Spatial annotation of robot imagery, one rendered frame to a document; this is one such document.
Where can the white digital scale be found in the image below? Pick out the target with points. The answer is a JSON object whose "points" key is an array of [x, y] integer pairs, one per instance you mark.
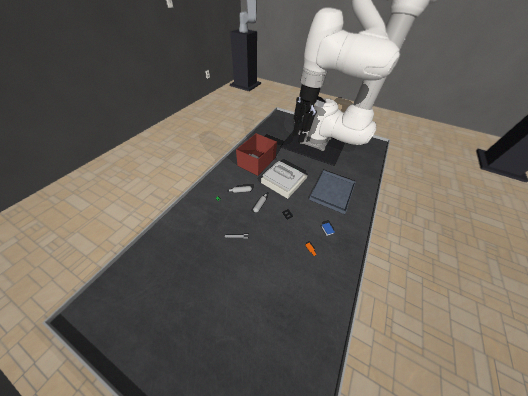
{"points": [[281, 184]]}

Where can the blue rectangular box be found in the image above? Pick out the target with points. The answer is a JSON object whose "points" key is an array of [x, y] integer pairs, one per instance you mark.
{"points": [[327, 229]]}

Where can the red open box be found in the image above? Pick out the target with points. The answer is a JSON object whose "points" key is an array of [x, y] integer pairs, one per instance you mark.
{"points": [[260, 146]]}

